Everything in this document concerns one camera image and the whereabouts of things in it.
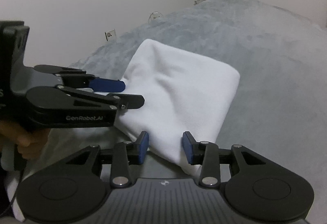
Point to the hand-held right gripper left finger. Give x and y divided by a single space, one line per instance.
143 148

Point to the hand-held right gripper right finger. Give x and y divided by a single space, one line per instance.
187 148

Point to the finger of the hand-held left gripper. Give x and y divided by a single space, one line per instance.
130 101
107 85

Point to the white bear print sweatshirt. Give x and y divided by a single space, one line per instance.
178 91

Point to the person's left hand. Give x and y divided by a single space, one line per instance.
28 144

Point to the grey bed blanket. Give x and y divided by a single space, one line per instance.
268 73

